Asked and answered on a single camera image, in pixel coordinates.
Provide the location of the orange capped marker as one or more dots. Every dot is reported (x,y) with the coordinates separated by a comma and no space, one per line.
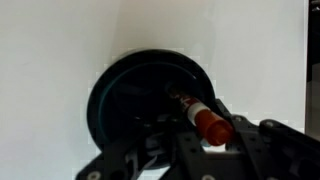
(212,127)

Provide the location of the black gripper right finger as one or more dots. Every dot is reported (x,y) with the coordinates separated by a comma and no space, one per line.
(274,150)

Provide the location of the dark teal ceramic mug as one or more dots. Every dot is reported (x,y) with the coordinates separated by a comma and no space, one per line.
(134,89)

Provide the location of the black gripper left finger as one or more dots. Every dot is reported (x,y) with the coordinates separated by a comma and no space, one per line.
(147,145)

